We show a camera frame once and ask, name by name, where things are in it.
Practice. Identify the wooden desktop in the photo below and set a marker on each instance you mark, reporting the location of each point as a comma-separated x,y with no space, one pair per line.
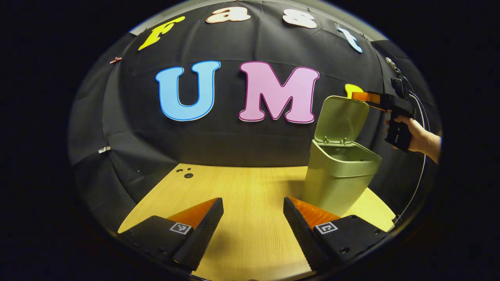
250,195

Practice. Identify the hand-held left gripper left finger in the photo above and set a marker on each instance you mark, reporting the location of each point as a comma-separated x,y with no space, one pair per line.
203,238

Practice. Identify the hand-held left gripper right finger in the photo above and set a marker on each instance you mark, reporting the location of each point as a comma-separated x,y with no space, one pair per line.
302,238

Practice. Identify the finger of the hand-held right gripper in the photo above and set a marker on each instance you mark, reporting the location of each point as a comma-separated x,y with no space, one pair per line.
367,97

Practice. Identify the black backdrop cloth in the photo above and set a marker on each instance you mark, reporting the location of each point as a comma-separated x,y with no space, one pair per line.
226,140

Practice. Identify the silver clip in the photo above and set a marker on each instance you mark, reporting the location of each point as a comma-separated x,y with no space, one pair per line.
104,150

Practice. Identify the green desktop garbage bin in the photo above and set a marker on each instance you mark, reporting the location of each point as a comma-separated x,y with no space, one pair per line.
336,183

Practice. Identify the copper clip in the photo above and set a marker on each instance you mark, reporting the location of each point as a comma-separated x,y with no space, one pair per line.
115,60

